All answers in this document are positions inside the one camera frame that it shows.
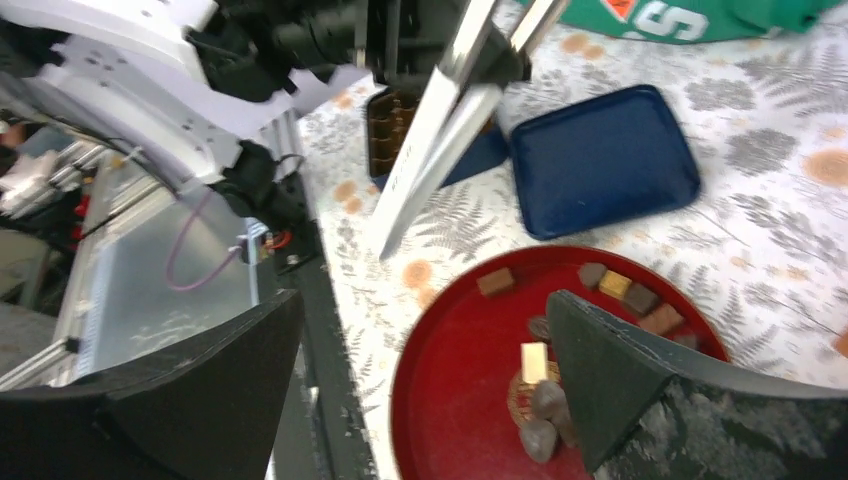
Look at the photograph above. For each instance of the gold square chocolate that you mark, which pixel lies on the gold square chocolate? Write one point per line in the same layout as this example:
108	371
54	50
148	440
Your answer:
614	285

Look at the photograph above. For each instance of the blue chocolate box with tray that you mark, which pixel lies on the blue chocolate box with tray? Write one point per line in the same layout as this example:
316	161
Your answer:
388	116

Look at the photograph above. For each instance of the caramel square chocolate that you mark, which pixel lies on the caramel square chocolate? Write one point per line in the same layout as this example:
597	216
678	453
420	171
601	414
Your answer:
496	282

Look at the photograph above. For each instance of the silver metal tongs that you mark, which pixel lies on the silver metal tongs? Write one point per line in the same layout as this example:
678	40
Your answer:
461	95

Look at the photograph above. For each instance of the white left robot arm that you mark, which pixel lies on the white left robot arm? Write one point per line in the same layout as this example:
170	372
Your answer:
190	83

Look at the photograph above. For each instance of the dark oval chocolate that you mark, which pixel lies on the dark oval chocolate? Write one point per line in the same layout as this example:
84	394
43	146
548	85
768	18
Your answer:
539	439

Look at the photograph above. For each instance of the green printed bag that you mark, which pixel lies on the green printed bag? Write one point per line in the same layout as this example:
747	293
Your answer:
681	22

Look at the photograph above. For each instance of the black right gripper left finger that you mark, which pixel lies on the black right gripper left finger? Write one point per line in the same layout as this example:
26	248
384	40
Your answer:
207	407

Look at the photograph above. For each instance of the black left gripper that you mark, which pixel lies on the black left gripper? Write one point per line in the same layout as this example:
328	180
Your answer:
401	41

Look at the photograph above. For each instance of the red round plate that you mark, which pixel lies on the red round plate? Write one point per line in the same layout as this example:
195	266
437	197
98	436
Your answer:
457	397

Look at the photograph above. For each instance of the white rectangular chocolate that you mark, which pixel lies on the white rectangular chocolate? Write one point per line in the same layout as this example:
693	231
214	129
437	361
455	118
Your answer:
534	362

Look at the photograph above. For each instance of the blue box lid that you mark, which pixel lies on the blue box lid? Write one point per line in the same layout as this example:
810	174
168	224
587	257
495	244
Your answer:
609	159

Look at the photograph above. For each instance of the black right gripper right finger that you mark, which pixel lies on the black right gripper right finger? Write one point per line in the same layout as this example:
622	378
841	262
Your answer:
645	407

